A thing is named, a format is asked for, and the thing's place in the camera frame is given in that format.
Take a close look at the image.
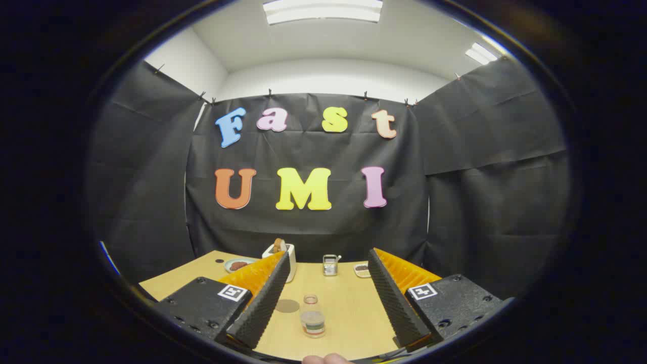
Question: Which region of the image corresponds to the clear plastic juice bottle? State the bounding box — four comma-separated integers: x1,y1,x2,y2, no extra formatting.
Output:
300,294,327,338

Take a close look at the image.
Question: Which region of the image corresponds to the white toaster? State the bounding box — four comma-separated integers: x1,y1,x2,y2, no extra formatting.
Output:
262,244,297,284

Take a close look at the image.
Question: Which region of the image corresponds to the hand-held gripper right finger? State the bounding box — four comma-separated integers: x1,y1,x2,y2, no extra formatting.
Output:
367,248,506,354

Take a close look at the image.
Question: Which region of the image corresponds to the ceiling light panel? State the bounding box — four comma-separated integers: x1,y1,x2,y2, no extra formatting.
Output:
263,0,383,25
465,43,498,65

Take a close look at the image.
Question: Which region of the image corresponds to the pale green plate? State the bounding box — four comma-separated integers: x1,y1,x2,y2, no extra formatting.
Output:
224,258,257,274

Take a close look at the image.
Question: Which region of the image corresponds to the wooden table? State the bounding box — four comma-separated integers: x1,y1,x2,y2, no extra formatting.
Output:
139,250,445,362

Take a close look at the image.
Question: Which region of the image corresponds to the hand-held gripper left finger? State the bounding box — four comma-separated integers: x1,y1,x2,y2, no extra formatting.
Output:
152,250,291,350

